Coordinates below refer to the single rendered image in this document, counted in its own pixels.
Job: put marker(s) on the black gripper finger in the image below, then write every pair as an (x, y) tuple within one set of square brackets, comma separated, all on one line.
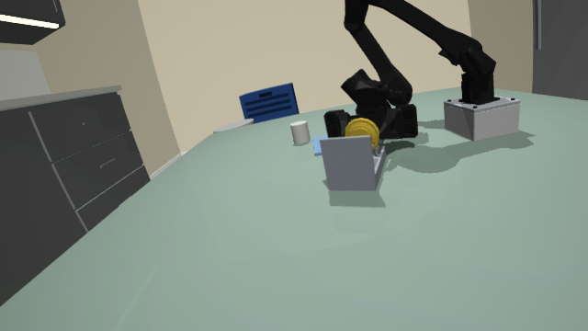
[(392, 125), (341, 120)]

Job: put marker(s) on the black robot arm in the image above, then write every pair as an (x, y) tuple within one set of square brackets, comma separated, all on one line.
[(459, 48)]

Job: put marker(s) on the light blue flat square mat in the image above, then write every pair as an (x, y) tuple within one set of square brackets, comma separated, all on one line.
[(316, 144)]

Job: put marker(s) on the yellow plate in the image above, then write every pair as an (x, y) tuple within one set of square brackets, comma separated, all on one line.
[(360, 127)]

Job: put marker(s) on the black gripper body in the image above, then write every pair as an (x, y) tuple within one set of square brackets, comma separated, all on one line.
[(375, 114)]

